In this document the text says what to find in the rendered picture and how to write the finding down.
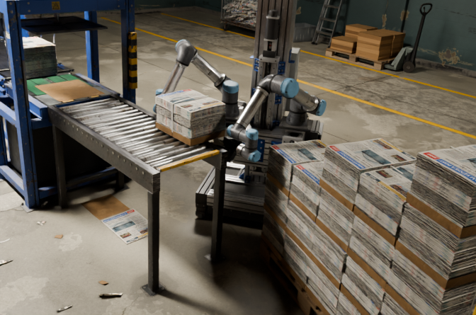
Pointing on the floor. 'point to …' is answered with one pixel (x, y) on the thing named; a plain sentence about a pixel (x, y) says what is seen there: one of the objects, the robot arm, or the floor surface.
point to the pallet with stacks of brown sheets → (367, 45)
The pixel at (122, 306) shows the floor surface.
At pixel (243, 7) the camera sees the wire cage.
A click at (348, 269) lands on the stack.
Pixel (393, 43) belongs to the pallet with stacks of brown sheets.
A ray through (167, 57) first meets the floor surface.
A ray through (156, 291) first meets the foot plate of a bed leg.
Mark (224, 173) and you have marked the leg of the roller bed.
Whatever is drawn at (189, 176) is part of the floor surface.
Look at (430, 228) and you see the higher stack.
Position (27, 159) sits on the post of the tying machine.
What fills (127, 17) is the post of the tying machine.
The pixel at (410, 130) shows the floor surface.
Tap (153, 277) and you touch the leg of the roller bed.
